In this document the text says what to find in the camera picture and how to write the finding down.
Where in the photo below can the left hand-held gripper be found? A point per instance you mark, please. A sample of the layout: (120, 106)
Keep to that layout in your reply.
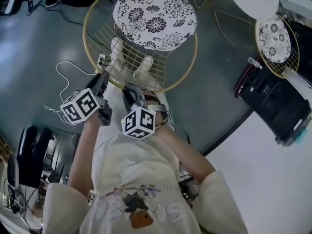
(80, 105)

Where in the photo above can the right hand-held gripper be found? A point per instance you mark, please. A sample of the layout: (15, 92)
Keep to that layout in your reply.
(137, 122)

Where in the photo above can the person's right forearm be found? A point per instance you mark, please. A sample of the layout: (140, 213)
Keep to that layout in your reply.
(185, 152)

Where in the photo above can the person's left forearm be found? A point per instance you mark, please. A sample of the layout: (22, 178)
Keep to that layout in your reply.
(83, 155)

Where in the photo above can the black office chair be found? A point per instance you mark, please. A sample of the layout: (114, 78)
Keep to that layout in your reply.
(31, 150)

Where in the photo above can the round white table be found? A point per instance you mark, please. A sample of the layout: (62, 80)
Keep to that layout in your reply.
(248, 4)

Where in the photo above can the white plug adapter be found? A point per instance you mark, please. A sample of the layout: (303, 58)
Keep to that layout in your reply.
(102, 60)

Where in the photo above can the person's right white shoe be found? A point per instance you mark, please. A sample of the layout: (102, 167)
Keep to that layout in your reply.
(145, 66)

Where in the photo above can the person's white shoe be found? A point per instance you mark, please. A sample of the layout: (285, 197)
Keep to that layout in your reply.
(117, 50)
(145, 66)

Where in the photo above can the person's left white shoe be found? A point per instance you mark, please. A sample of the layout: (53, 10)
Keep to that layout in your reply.
(117, 50)

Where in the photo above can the person's cream sweatshirt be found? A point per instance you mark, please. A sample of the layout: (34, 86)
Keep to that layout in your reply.
(136, 169)

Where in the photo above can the black power adapter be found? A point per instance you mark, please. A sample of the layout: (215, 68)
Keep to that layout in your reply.
(29, 7)

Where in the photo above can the black battery pack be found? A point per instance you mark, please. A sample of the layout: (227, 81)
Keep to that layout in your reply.
(190, 188)

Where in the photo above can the dark coffee table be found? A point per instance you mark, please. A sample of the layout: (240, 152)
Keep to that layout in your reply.
(9, 1)

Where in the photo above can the clear plastic bottle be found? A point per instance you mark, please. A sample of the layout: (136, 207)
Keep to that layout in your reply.
(254, 63)

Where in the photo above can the black equipment case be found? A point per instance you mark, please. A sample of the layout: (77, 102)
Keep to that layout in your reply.
(275, 99)
(304, 33)

